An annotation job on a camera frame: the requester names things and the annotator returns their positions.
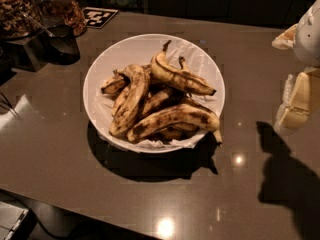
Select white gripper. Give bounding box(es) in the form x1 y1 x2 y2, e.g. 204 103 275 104
272 0 320 135

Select black scoop with handle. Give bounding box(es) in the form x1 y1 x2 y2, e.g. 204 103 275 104
22 12 80 65

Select grey box at corner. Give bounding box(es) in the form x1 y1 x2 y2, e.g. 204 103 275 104
0 202 29 240

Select glass jar of nuts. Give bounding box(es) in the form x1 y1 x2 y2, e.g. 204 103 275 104
35 0 86 36

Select glass jar of cashews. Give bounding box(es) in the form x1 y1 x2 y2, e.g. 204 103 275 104
0 0 42 40

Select long left spotted banana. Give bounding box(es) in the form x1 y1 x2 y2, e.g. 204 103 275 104
109 64 150 136

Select white bowl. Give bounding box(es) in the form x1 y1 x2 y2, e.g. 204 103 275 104
82 33 226 154

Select small far-left banana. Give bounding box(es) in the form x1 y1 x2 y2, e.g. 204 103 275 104
101 74 129 94

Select black white marker tag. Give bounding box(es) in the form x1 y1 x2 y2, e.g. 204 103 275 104
83 7 118 29

